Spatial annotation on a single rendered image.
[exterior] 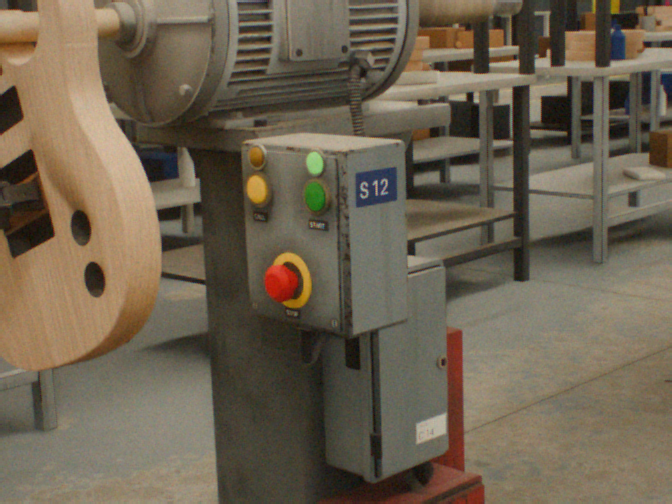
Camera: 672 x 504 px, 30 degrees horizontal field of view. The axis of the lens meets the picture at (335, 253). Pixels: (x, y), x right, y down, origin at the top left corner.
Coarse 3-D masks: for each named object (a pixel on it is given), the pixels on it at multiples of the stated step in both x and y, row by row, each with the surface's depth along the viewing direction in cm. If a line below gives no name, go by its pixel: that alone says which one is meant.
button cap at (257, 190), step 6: (252, 180) 137; (258, 180) 136; (252, 186) 137; (258, 186) 137; (264, 186) 136; (252, 192) 137; (258, 192) 137; (264, 192) 136; (252, 198) 138; (258, 198) 137; (264, 198) 136
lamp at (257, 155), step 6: (258, 144) 136; (252, 150) 136; (258, 150) 136; (264, 150) 136; (252, 156) 136; (258, 156) 136; (264, 156) 136; (252, 162) 137; (258, 162) 136; (264, 162) 136; (258, 168) 137
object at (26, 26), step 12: (24, 12) 140; (36, 12) 140; (96, 12) 145; (108, 12) 146; (0, 24) 136; (12, 24) 137; (24, 24) 138; (36, 24) 139; (108, 24) 146; (0, 36) 137; (12, 36) 138; (24, 36) 139; (36, 36) 140; (108, 36) 147
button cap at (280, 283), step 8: (272, 272) 134; (280, 272) 134; (288, 272) 134; (272, 280) 134; (280, 280) 133; (288, 280) 133; (296, 280) 135; (272, 288) 134; (280, 288) 134; (288, 288) 133; (272, 296) 135; (280, 296) 134; (288, 296) 134
